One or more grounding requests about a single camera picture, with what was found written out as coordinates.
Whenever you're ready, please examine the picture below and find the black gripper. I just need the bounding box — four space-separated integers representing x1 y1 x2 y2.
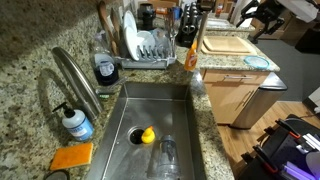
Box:
235 0 286 45

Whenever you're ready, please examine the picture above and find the light blue plate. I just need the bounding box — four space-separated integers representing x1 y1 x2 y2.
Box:
243 55 271 71

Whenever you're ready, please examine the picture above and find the stainless steel sink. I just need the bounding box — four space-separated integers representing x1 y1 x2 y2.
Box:
84 81 206 180

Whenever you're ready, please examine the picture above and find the white paper towel roll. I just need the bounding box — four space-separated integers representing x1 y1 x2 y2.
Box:
230 0 254 28

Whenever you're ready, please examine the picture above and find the thin light wooden cutting board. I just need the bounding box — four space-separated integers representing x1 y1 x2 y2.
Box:
203 35 252 54

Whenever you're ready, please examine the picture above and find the thick wooden cutting board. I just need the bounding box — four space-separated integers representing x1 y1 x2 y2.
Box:
200 35 258 57

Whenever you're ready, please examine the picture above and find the clear plastic tray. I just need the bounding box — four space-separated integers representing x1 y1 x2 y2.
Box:
205 18 232 30

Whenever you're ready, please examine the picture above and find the small red bottle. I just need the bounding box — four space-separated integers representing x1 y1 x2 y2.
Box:
215 3 224 18

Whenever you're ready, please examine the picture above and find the black knife block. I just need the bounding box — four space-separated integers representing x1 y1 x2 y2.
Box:
175 2 202 48

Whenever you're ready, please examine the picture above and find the orange spray cleaner bottle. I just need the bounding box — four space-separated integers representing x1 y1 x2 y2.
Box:
183 39 200 73

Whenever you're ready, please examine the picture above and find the stainless steel trash can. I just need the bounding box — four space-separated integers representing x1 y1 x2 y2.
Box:
230 72 289 130

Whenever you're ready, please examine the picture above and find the wooden base cabinet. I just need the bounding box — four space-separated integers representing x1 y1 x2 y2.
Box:
199 68 272 126

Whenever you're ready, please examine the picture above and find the tall clear wine glass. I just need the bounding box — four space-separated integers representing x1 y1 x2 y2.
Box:
164 8 181 54

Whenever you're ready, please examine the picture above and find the clear drinking glass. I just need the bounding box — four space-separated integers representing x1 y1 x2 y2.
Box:
151 28 169 51

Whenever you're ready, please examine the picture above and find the black canister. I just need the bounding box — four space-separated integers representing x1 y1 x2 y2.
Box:
136 3 157 32

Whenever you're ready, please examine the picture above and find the grey dish rack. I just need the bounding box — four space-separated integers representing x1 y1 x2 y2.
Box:
114 33 178 70

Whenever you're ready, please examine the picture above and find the black orange clamp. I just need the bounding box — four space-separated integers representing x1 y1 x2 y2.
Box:
252 144 279 175
274 118 302 140

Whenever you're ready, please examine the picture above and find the white plate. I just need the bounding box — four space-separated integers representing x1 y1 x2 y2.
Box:
123 26 141 62
122 10 138 34

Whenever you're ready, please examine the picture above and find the black robot cart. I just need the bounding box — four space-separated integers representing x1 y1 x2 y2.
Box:
238 114 320 180

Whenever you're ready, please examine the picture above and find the brown wooden board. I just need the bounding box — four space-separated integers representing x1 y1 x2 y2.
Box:
97 1 118 57
109 8 123 44

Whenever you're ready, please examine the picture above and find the yellow rubber duck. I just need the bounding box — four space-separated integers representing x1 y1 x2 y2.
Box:
140 125 156 145

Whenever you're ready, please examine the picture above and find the dish brush with green bristles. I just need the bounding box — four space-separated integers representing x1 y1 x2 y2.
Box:
95 76 128 101

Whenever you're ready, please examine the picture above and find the stainless steel curved faucet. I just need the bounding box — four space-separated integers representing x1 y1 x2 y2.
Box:
50 46 104 123

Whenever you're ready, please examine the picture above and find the soap dispenser with black pump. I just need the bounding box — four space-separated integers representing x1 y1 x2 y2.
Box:
51 101 95 143

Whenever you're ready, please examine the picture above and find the orange sponge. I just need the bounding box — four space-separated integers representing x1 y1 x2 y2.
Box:
49 142 95 172

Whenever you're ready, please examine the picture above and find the metal drawer handle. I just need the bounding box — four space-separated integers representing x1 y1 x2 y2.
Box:
223 74 254 81

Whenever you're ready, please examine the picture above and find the metal cabinet door handle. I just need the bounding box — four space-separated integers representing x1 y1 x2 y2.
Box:
241 89 256 108

